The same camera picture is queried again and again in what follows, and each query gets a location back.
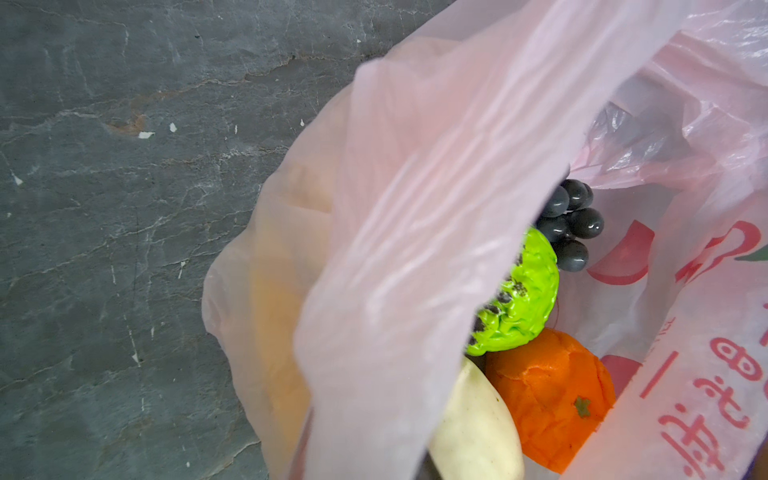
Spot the pink plastic bag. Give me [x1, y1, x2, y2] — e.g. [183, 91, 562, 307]
[202, 1, 767, 479]

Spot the orange fake fruit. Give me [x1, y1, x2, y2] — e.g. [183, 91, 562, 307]
[485, 328, 616, 474]

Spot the green fake fruit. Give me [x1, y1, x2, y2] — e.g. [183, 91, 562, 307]
[466, 228, 560, 357]

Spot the beige fake fruit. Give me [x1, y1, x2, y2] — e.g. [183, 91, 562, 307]
[428, 358, 525, 480]

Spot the dark fake grape bunch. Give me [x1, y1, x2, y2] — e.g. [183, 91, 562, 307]
[534, 178, 605, 272]

